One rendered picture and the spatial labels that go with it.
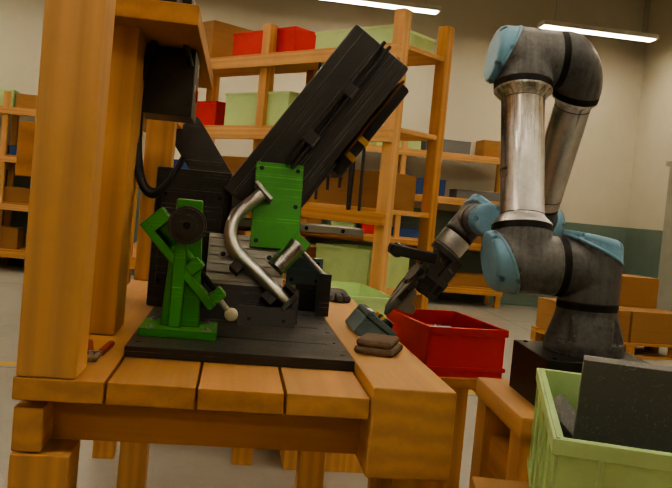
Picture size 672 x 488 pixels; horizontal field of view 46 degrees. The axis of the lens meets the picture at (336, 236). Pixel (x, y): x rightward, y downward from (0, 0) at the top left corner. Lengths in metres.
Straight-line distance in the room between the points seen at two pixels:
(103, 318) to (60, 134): 0.51
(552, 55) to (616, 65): 10.59
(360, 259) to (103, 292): 3.00
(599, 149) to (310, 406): 10.86
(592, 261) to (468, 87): 9.87
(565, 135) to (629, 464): 0.96
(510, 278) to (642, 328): 6.64
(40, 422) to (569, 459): 0.80
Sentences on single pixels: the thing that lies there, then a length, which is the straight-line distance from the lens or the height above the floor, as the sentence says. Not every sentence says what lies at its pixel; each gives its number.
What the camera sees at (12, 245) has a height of 0.31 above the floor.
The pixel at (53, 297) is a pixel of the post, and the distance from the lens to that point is 1.28.
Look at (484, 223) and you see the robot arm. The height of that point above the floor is 1.18.
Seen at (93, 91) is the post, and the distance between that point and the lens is 1.27.
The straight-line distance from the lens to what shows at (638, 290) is 8.50.
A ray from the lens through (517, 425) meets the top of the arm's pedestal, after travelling 1.46.
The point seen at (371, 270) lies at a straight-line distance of 4.43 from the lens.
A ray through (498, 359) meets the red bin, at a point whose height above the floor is 0.85.
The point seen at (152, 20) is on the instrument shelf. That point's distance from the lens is 1.58.
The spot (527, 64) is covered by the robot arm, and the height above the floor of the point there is 1.49.
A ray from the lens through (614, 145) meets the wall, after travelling 12.10.
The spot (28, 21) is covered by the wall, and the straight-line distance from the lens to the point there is 11.29.
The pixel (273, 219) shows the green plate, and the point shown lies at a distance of 1.87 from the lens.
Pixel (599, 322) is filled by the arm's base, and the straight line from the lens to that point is 1.56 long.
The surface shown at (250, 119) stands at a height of 1.69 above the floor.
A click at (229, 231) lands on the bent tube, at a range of 1.82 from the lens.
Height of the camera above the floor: 1.19
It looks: 2 degrees down
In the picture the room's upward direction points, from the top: 5 degrees clockwise
